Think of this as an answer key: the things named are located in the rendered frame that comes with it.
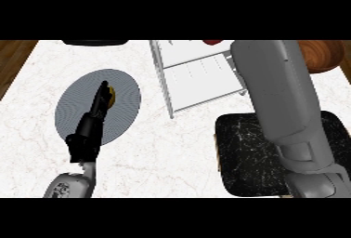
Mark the black marbled tray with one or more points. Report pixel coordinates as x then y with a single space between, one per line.
242 155

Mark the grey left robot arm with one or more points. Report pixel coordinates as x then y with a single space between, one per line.
68 186

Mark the yellow round food item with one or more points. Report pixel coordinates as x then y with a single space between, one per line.
111 96

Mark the red tomato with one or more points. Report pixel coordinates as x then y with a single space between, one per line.
213 42

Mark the brown wooden bowl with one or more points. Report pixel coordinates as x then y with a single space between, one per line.
322 54

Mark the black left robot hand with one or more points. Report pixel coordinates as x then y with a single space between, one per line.
89 130

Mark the black round object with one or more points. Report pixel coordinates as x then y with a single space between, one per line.
95 42

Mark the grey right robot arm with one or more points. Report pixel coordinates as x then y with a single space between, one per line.
285 105

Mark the grey oval placemat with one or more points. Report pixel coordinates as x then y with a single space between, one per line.
120 99

